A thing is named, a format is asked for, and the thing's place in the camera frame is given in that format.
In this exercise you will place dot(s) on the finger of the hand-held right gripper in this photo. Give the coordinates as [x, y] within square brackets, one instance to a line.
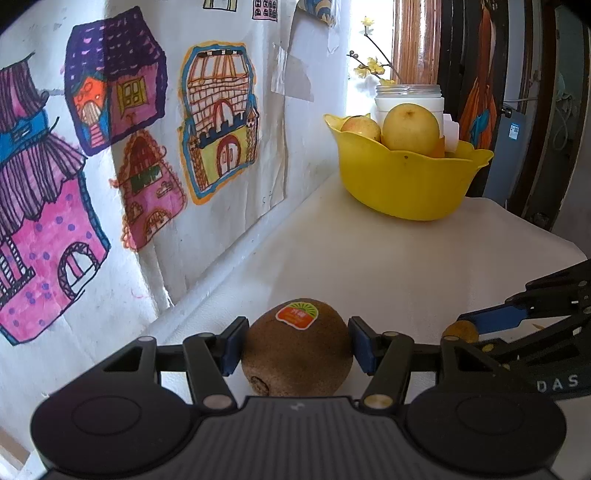
[498, 317]
[535, 344]

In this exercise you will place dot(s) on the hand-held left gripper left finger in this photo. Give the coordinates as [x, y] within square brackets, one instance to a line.
[233, 345]

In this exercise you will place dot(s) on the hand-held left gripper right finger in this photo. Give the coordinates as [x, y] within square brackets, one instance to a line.
[362, 345]

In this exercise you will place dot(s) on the small brown longan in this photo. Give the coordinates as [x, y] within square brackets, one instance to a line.
[459, 330]

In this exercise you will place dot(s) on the kiwi with orange sticker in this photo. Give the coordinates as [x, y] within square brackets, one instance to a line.
[295, 355]

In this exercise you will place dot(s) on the grey appliance with blue label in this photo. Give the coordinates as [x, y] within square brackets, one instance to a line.
[505, 161]

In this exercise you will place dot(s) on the yellow plastic bowl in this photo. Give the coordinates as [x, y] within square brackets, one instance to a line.
[406, 184]

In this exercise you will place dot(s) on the orange fruit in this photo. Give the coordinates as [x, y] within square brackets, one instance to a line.
[438, 148]

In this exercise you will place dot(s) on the small white carton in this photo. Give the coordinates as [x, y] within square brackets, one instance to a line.
[450, 134]

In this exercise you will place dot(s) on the large yellow pear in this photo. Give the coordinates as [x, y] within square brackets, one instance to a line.
[411, 128]

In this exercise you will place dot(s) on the dark orange dress poster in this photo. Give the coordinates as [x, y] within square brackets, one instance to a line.
[482, 101]

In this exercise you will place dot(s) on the yellow red apple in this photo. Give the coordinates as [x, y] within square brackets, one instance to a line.
[362, 128]

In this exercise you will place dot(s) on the coloured houses drawing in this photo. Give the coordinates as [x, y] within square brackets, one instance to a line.
[138, 138]

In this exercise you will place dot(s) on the white plastic jar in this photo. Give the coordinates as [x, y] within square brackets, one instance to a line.
[406, 94]

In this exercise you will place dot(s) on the brown wooden door frame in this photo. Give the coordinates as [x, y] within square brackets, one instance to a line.
[415, 41]

